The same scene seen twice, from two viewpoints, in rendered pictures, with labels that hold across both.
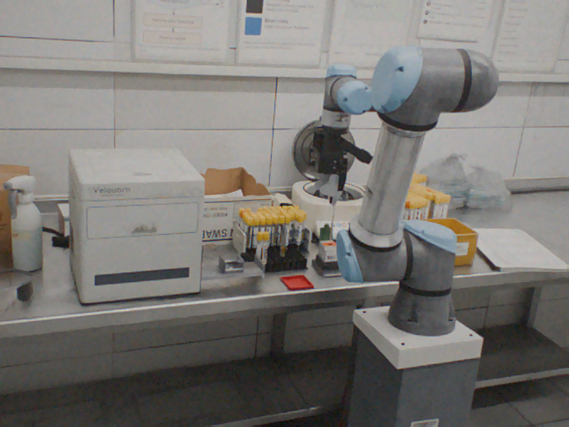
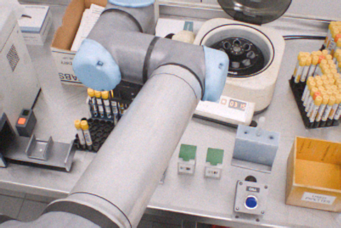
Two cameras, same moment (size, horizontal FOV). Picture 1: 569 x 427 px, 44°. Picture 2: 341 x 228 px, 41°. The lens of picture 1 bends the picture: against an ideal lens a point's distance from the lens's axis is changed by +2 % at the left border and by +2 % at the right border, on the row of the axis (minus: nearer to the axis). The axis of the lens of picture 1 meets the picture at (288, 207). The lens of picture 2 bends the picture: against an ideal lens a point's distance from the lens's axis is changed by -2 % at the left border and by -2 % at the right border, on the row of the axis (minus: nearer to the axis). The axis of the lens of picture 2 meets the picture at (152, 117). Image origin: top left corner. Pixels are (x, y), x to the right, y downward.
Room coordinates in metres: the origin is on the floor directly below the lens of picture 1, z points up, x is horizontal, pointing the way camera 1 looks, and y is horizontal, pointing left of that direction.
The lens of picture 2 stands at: (1.29, -0.48, 1.88)
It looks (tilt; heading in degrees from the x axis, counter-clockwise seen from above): 53 degrees down; 38
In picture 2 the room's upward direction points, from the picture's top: 4 degrees counter-clockwise
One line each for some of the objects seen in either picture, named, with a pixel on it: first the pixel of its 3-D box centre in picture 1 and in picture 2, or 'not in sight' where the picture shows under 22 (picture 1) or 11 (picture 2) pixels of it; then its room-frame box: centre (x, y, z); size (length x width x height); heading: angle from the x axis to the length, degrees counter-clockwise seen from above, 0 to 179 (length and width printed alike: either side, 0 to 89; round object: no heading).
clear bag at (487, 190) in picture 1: (485, 185); not in sight; (2.51, -0.72, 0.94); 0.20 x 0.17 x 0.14; 88
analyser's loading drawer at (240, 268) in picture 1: (222, 267); (32, 147); (1.61, 0.15, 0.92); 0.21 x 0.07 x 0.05; 113
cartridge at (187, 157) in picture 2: not in sight; (187, 160); (1.80, -0.18, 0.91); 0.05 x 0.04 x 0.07; 23
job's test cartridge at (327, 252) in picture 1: (328, 254); not in sight; (1.76, -0.12, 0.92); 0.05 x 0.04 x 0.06; 21
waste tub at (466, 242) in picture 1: (444, 242); (318, 174); (1.92, -0.47, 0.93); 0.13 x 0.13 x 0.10; 23
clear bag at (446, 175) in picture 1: (440, 178); not in sight; (2.47, -0.55, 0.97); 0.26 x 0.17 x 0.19; 128
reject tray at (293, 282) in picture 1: (296, 282); not in sight; (1.65, -0.04, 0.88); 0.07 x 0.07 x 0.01; 23
